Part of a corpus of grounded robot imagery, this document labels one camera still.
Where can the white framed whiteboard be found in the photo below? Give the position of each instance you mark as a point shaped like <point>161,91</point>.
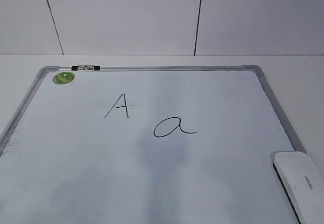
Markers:
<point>147,145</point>

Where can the white whiteboard eraser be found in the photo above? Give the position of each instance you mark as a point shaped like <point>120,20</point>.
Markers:
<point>302,183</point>

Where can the round green magnet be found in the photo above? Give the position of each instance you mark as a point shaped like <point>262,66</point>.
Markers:
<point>63,78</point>

